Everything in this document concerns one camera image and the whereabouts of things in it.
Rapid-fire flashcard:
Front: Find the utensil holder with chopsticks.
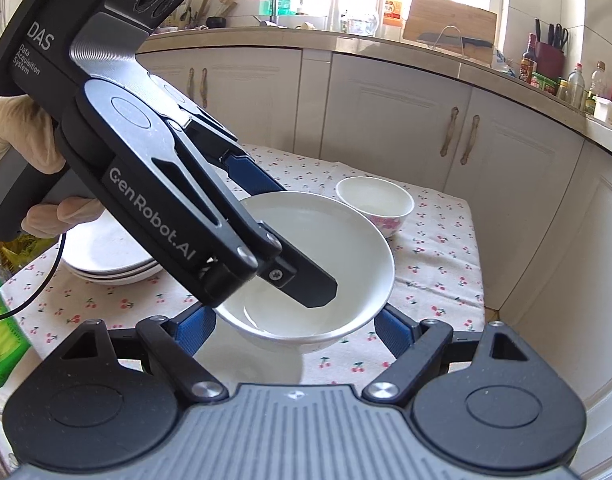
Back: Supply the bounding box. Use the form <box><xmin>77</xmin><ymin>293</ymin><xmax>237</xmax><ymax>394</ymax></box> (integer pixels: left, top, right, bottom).
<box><xmin>198</xmin><ymin>0</ymin><xmax>237</xmax><ymax>23</ymax></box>

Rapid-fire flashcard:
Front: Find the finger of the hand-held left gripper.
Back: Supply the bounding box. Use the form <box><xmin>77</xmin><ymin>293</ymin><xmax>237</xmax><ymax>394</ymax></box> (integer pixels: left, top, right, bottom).
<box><xmin>150</xmin><ymin>76</ymin><xmax>284</xmax><ymax>197</ymax></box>
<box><xmin>168</xmin><ymin>120</ymin><xmax>338</xmax><ymax>309</ymax></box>

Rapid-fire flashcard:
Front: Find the metal wire rack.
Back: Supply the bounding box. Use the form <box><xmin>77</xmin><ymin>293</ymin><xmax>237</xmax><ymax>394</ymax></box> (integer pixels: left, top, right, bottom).
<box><xmin>438</xmin><ymin>25</ymin><xmax>469</xmax><ymax>53</ymax></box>

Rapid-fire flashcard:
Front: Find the cherry print tablecloth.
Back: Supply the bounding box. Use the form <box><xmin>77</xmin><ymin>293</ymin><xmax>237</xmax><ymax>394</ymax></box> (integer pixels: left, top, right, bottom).
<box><xmin>0</xmin><ymin>144</ymin><xmax>487</xmax><ymax>391</ymax></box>

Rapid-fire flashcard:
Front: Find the white kitchen cabinet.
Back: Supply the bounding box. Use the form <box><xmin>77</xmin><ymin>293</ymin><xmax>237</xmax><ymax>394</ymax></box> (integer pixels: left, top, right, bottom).
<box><xmin>136</xmin><ymin>47</ymin><xmax>612</xmax><ymax>461</ymax></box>

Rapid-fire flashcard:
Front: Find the person's left hand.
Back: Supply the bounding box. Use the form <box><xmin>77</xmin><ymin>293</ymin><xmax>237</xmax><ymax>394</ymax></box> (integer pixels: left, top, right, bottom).
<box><xmin>0</xmin><ymin>96</ymin><xmax>104</xmax><ymax>237</ymax></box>

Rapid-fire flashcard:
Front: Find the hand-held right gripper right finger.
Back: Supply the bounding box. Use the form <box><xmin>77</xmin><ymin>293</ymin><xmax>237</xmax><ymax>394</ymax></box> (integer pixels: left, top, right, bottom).
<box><xmin>362</xmin><ymin>305</ymin><xmax>532</xmax><ymax>405</ymax></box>

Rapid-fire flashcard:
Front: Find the white bowl pink floral print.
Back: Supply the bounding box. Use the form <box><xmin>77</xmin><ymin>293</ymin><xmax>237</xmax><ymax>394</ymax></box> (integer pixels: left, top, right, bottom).
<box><xmin>335</xmin><ymin>176</ymin><xmax>415</xmax><ymax>239</ymax></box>

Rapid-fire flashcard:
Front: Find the green packet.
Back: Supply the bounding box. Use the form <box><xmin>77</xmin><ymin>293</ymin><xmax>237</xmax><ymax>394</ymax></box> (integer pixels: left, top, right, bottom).
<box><xmin>0</xmin><ymin>277</ymin><xmax>34</xmax><ymax>390</ymax></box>

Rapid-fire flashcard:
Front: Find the green box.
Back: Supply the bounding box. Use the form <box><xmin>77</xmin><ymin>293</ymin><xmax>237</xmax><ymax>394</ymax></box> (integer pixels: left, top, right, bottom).
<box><xmin>531</xmin><ymin>72</ymin><xmax>557</xmax><ymax>95</ymax></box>

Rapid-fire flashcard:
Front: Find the dark sauce bottle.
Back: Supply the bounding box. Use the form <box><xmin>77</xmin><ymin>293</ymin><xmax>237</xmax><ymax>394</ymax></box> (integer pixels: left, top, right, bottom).
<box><xmin>519</xmin><ymin>34</ymin><xmax>538</xmax><ymax>84</ymax></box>

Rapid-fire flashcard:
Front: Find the glass jar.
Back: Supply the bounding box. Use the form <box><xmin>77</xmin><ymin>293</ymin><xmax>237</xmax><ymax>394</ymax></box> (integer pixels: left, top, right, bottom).
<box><xmin>345</xmin><ymin>11</ymin><xmax>380</xmax><ymax>37</ymax></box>

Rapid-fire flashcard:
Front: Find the beige kitchen countertop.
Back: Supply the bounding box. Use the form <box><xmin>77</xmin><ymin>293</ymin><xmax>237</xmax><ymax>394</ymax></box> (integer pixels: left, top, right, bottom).
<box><xmin>140</xmin><ymin>22</ymin><xmax>612</xmax><ymax>161</ymax></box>

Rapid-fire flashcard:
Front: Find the wooden cutting board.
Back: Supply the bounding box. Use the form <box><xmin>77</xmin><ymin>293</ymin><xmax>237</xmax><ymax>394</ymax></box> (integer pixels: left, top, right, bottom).
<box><xmin>402</xmin><ymin>0</ymin><xmax>498</xmax><ymax>56</ymax></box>

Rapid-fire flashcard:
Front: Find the cleaver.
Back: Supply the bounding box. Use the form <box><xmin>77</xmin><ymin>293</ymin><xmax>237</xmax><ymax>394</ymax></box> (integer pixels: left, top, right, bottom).
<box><xmin>417</xmin><ymin>31</ymin><xmax>494</xmax><ymax>63</ymax></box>

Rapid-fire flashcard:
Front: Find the white bowl faint floral print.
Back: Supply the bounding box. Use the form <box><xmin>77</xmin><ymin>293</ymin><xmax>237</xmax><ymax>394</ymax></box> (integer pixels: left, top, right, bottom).
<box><xmin>213</xmin><ymin>191</ymin><xmax>395</xmax><ymax>356</ymax></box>

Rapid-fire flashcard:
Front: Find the yellow label bottle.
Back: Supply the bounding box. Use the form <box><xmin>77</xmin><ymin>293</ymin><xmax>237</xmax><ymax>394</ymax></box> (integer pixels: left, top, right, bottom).
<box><xmin>382</xmin><ymin>0</ymin><xmax>404</xmax><ymax>41</ymax></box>

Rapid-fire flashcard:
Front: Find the white plastic container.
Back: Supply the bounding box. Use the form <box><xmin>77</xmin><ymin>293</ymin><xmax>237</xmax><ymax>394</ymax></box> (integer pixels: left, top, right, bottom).
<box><xmin>593</xmin><ymin>96</ymin><xmax>612</xmax><ymax>131</ymax></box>

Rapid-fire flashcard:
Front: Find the clear bottle with red cap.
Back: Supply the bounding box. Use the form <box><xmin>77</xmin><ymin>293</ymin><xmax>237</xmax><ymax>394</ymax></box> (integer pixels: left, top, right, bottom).
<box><xmin>567</xmin><ymin>63</ymin><xmax>586</xmax><ymax>108</ymax></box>

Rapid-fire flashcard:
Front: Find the black cable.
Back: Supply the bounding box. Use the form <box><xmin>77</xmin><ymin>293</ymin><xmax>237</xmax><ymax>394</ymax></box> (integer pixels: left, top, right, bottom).
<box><xmin>0</xmin><ymin>232</ymin><xmax>66</xmax><ymax>323</ymax></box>

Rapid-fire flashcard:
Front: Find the red knife block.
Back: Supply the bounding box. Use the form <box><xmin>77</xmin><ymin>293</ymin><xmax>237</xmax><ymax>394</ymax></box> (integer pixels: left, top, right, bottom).
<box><xmin>533</xmin><ymin>42</ymin><xmax>567</xmax><ymax>79</ymax></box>

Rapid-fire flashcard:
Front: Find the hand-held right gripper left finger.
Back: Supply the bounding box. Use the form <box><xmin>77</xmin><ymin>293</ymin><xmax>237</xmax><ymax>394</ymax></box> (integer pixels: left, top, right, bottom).
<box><xmin>60</xmin><ymin>305</ymin><xmax>227</xmax><ymax>405</ymax></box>

